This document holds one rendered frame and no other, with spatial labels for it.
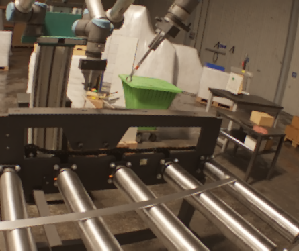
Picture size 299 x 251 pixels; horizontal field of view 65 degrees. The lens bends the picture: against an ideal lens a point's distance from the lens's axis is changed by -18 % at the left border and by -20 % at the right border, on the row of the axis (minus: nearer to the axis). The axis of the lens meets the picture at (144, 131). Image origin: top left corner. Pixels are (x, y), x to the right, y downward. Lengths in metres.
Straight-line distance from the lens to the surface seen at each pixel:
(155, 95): 3.89
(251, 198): 1.47
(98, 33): 1.26
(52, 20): 2.26
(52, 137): 2.58
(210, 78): 7.95
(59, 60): 2.39
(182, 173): 1.45
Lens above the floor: 1.55
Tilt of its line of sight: 19 degrees down
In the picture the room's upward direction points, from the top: 11 degrees clockwise
